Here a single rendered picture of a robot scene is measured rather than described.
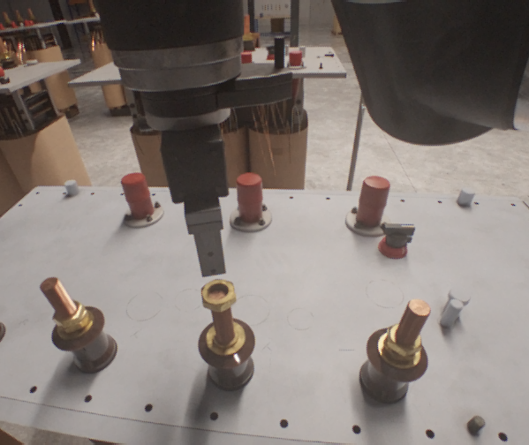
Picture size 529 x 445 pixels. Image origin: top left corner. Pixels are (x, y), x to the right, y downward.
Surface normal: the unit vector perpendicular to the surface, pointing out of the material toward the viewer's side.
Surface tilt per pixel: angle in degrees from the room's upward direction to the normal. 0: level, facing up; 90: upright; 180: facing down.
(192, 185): 90
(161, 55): 90
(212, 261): 90
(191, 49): 90
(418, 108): 124
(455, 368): 0
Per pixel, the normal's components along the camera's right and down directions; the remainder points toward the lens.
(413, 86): -0.60, 0.80
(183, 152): 0.18, 0.61
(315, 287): -0.05, -0.78
